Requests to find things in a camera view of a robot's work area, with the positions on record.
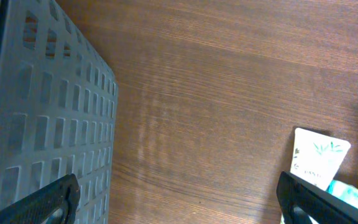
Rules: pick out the white Pantene tube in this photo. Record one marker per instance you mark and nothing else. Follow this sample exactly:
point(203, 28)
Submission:
point(316, 158)

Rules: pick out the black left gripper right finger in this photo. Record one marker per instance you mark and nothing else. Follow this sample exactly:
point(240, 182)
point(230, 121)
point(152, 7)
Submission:
point(301, 201)

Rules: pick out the grey plastic mesh basket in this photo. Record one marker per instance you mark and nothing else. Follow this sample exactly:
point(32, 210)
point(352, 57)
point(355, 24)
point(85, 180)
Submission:
point(58, 102)

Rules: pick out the teal tissue pack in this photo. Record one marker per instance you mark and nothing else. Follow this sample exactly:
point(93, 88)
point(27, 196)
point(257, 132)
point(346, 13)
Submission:
point(344, 192)

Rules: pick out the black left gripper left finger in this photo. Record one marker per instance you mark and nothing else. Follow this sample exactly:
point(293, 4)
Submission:
point(55, 203)

